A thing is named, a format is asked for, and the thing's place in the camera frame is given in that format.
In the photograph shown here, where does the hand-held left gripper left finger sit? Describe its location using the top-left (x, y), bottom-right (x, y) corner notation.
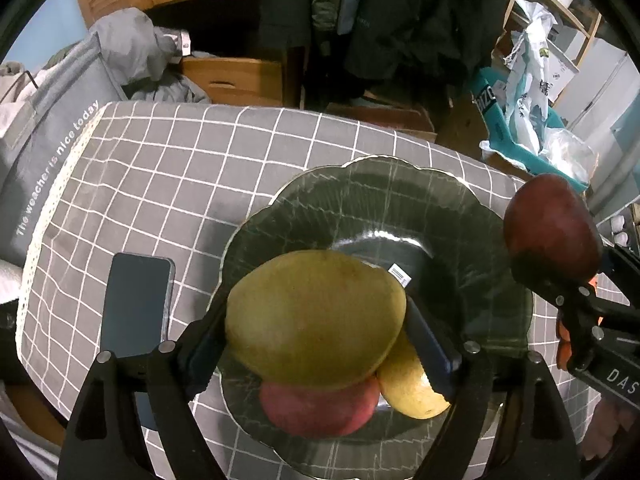
top-left (59, 305), bottom-right (236, 480)

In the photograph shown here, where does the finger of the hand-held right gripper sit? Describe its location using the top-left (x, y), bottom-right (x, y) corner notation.
top-left (510, 255), bottom-right (608, 373)
top-left (597, 245), bottom-right (640, 311)

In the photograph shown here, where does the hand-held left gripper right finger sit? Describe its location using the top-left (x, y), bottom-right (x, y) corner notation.
top-left (402, 297), bottom-right (583, 480)

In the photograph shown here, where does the yellow round fruit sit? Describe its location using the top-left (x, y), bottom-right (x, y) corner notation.
top-left (377, 332), bottom-right (451, 420)

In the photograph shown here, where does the orange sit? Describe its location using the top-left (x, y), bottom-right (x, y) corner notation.
top-left (556, 317), bottom-right (572, 368)

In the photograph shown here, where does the dark red apple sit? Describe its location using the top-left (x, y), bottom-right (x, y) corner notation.
top-left (502, 173), bottom-right (604, 281)

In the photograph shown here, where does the green yellow mango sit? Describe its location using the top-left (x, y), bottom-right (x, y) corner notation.
top-left (225, 250), bottom-right (407, 391)

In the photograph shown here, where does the green glass plate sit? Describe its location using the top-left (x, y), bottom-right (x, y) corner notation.
top-left (219, 156), bottom-right (533, 476)

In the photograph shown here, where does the person's right hand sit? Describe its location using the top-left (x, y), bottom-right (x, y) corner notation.
top-left (582, 395), bottom-right (640, 463)

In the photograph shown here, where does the dark smartphone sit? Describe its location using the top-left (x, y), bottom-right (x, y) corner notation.
top-left (100, 252), bottom-right (176, 430)

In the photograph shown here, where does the clear plastic bag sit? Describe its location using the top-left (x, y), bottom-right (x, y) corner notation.
top-left (480, 127), bottom-right (598, 186)

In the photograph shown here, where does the pale blue door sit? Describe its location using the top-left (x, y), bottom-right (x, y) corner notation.
top-left (570, 40), bottom-right (640, 211)

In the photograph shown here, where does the grey checked tablecloth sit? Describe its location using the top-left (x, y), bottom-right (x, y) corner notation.
top-left (15, 101), bottom-right (640, 480)

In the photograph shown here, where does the white printed rice bag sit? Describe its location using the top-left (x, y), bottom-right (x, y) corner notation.
top-left (502, 0), bottom-right (558, 156)

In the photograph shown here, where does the grey printed laundry bag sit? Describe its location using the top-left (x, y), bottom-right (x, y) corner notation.
top-left (0, 35), bottom-right (126, 261)

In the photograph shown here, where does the wooden drawer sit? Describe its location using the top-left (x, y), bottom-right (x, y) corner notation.
top-left (181, 56), bottom-right (283, 108)

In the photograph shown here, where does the black hanging coat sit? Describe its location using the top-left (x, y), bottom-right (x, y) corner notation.
top-left (345, 0), bottom-right (511, 83)

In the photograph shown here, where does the grey clothes pile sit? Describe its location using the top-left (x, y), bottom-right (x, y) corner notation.
top-left (92, 7), bottom-right (211, 106)

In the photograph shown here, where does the white crumpled clothing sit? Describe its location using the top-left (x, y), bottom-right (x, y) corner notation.
top-left (0, 62), bottom-right (36, 126)

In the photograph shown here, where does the dark grey hanging jacket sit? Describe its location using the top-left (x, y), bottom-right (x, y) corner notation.
top-left (255, 0), bottom-right (351, 48)

